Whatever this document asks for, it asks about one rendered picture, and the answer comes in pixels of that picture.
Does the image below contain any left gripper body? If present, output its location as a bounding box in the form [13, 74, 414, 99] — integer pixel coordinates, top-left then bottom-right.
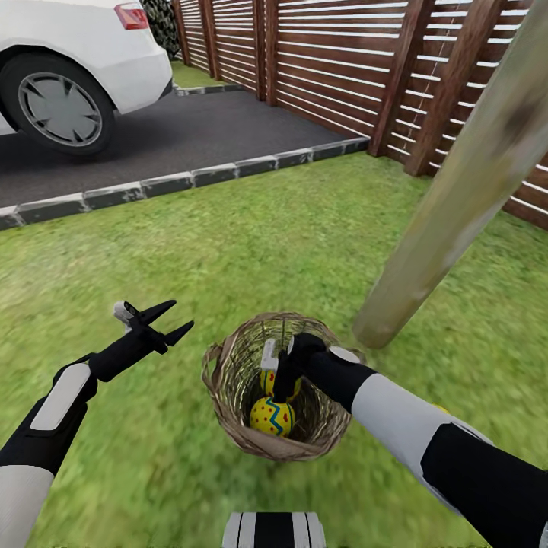
[108, 317, 168, 369]

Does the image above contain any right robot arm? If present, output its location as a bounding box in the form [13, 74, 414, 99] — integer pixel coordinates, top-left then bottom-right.
[261, 333, 548, 548]

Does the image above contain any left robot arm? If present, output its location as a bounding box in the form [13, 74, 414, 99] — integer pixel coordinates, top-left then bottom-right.
[0, 300, 194, 548]

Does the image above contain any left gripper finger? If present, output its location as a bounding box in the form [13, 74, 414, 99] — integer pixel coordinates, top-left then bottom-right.
[157, 320, 194, 346]
[137, 300, 177, 334]

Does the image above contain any wicker basket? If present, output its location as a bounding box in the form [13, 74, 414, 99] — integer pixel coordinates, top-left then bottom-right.
[200, 311, 368, 466]

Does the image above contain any easter egg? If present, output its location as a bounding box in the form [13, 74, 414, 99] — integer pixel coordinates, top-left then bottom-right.
[249, 396, 296, 438]
[259, 371, 302, 402]

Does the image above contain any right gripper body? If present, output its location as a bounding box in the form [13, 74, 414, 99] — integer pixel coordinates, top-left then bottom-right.
[272, 349, 301, 399]

